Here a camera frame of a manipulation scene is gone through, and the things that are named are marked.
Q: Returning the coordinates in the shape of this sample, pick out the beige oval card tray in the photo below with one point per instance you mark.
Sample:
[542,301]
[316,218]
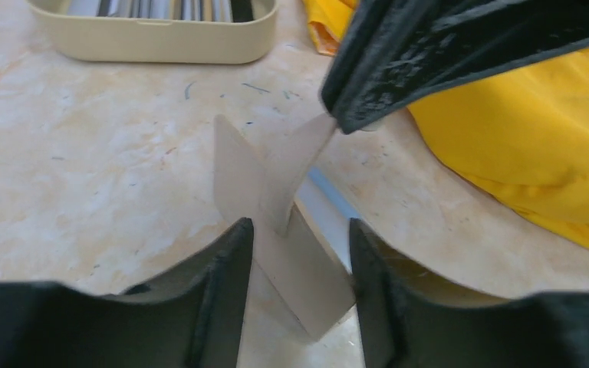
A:
[156,40]

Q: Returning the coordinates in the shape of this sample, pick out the beige card holder wallet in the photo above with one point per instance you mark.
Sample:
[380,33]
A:
[290,249]

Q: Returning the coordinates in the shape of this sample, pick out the yellow cloth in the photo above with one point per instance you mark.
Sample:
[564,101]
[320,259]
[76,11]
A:
[522,136]

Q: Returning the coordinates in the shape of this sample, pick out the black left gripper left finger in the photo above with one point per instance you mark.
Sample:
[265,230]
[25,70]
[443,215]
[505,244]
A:
[191,315]

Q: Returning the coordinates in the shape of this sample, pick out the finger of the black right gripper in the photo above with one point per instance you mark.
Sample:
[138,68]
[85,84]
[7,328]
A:
[396,52]

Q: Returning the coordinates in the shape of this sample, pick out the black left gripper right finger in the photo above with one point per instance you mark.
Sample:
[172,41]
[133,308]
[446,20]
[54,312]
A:
[410,316]

